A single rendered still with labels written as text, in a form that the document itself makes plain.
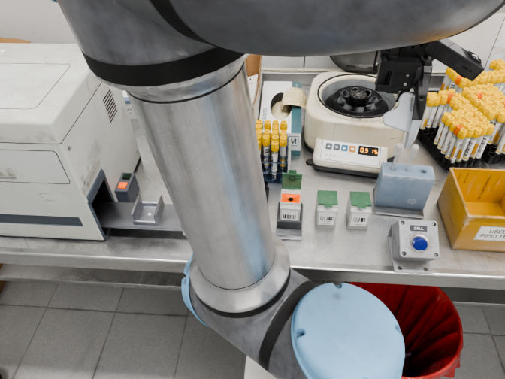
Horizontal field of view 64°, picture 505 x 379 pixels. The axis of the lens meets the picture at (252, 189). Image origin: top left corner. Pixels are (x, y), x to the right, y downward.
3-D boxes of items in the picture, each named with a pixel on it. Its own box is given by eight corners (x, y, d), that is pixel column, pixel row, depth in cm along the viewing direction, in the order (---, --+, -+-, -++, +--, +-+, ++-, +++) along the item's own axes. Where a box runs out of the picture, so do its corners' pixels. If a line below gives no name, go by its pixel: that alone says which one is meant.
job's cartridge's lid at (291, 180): (282, 170, 79) (282, 168, 80) (281, 189, 82) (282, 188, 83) (302, 171, 79) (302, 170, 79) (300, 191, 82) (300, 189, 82)
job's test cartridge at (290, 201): (279, 226, 83) (279, 205, 79) (280, 209, 87) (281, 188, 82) (298, 228, 83) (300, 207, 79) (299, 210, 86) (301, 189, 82)
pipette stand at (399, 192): (373, 213, 87) (382, 180, 80) (372, 191, 92) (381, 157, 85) (422, 219, 86) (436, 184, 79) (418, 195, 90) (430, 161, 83)
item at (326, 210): (315, 228, 85) (318, 206, 80) (314, 211, 88) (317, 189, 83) (334, 228, 84) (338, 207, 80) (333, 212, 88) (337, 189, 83)
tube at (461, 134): (443, 165, 97) (458, 128, 89) (451, 165, 97) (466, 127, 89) (446, 170, 95) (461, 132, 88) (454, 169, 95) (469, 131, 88)
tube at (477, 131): (467, 166, 96) (484, 130, 89) (461, 168, 96) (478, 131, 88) (461, 162, 97) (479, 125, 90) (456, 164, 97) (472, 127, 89)
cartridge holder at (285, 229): (274, 238, 83) (275, 227, 80) (278, 206, 89) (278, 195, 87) (301, 241, 82) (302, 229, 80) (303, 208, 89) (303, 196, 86)
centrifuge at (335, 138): (296, 168, 98) (299, 127, 89) (312, 102, 118) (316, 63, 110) (400, 183, 94) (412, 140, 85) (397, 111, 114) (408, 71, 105)
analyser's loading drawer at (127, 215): (88, 231, 83) (80, 213, 80) (98, 207, 88) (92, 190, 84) (185, 235, 82) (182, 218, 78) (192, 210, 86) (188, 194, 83)
